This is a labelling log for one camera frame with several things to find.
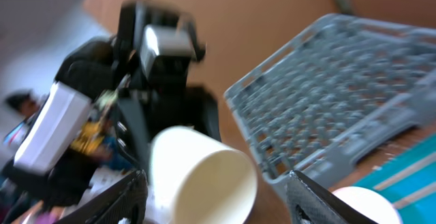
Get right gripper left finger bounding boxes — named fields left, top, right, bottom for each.
left=57, top=169, right=148, bottom=224

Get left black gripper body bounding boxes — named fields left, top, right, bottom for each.
left=112, top=84, right=221, bottom=172

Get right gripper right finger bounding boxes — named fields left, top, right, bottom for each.
left=286, top=170, right=375, bottom=224

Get white cup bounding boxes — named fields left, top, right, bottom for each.
left=149, top=126, right=258, bottom=224

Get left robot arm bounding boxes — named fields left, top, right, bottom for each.
left=2, top=37, right=220, bottom=209

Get grey dishwasher rack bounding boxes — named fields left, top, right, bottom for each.
left=224, top=14, right=435, bottom=199

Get teal plastic tray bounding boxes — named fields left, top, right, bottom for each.
left=354, top=135, right=435, bottom=224

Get right wooden chopstick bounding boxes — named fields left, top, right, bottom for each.
left=392, top=182, right=436, bottom=210

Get wooden chopstick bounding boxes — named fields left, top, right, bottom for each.
left=392, top=182, right=436, bottom=210
left=373, top=153, right=435, bottom=191

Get left wooden chopstick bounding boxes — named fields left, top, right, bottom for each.
left=373, top=153, right=435, bottom=191

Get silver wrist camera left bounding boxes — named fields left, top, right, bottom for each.
left=114, top=0, right=206, bottom=85

